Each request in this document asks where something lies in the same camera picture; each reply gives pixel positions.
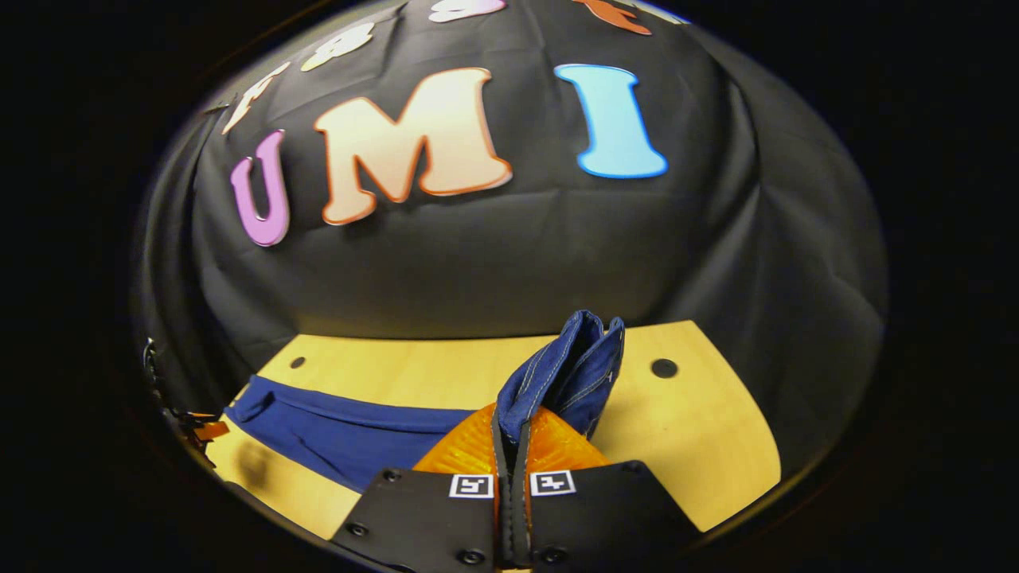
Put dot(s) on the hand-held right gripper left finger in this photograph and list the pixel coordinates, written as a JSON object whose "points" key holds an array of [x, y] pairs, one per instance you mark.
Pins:
{"points": [[430, 525]]}

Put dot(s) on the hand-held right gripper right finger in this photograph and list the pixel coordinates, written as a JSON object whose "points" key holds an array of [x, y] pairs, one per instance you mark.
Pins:
{"points": [[605, 517]]}

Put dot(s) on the blue jeans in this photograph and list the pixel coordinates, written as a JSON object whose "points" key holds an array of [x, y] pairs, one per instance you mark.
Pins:
{"points": [[350, 434]]}

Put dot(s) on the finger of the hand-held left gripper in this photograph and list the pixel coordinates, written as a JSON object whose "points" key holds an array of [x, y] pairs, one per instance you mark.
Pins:
{"points": [[211, 430]]}

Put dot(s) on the black backdrop cloth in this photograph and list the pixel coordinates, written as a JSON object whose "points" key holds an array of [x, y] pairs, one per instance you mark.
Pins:
{"points": [[517, 255]]}

